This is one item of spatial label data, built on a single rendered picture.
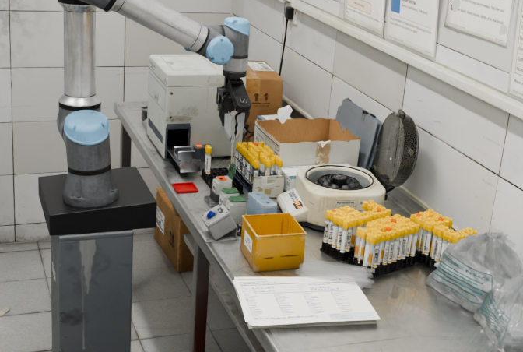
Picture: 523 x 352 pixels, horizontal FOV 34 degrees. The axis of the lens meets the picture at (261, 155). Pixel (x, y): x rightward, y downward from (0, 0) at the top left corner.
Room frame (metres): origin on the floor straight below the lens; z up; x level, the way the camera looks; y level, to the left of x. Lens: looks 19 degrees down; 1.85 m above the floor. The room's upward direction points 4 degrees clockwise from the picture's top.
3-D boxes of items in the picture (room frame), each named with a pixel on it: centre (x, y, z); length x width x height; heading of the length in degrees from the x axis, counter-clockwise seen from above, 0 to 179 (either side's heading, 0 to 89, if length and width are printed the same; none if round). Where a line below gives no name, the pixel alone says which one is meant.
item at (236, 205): (2.24, 0.06, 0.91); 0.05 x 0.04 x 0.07; 111
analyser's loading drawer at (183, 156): (2.64, 0.26, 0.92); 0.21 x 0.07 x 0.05; 21
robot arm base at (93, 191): (2.17, 0.46, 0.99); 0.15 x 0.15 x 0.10
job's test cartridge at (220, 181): (2.36, 0.11, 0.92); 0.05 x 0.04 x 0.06; 113
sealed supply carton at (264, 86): (3.34, 0.09, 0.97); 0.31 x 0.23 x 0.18; 14
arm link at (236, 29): (2.46, 0.10, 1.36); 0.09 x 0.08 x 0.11; 111
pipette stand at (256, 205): (2.17, -0.01, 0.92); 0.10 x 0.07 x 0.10; 27
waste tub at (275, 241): (2.00, -0.04, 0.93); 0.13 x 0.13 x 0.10; 18
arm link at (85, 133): (2.18, 0.47, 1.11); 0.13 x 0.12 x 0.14; 21
